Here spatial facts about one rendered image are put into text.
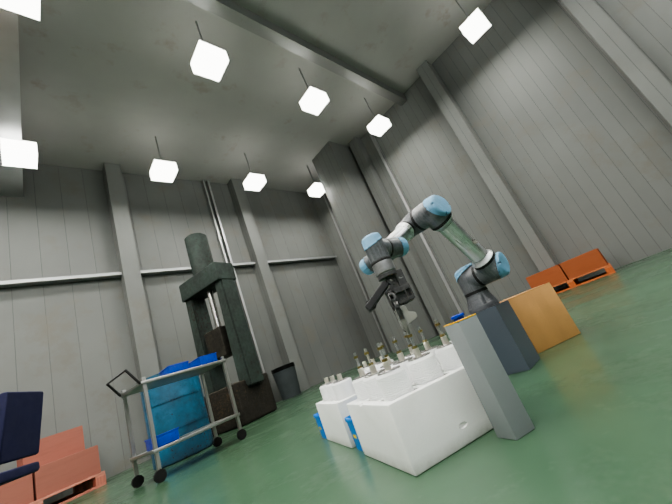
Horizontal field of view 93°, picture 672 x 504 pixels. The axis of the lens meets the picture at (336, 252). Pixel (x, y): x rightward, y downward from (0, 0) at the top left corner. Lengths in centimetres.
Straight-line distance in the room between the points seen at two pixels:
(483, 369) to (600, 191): 700
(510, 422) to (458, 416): 14
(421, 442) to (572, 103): 769
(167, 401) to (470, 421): 365
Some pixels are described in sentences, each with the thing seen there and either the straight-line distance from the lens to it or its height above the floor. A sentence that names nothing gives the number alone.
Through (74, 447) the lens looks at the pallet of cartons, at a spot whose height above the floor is 59.
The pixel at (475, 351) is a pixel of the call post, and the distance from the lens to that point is 98.
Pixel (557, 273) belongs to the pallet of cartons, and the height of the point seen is 31.
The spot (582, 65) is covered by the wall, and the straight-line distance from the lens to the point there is 845.
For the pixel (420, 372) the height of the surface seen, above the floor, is 21.
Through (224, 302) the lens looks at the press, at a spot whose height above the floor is 185.
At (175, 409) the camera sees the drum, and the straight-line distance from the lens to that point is 432.
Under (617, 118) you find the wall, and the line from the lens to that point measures 804.
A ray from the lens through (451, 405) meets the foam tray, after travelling 107.
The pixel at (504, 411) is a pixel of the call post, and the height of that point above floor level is 7.
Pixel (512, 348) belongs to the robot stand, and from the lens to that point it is 170.
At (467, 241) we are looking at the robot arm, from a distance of 160.
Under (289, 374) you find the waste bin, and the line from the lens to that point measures 755.
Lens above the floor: 34
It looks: 18 degrees up
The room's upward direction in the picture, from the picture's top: 22 degrees counter-clockwise
